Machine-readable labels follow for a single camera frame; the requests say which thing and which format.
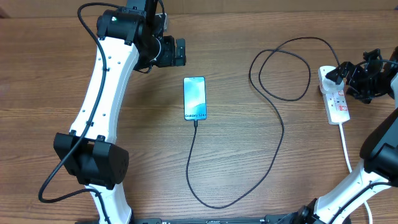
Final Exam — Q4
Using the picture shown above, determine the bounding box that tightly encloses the black charger cable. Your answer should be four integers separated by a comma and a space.
185, 37, 343, 210

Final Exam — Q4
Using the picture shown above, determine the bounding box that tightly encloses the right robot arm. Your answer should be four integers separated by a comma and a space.
281, 49, 397, 223

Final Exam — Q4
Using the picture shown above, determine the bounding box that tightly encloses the white power strip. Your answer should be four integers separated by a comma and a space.
318, 66, 350, 125

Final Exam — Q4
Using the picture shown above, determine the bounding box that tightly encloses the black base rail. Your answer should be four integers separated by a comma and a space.
127, 213, 299, 224

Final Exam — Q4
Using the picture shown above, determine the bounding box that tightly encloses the blue-screen smartphone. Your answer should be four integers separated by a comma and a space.
183, 77, 207, 121

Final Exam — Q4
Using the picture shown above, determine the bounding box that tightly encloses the white charger plug adapter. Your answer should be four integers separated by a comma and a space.
320, 77, 345, 94

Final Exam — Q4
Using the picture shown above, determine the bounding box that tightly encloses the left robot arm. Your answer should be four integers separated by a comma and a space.
53, 0, 186, 223

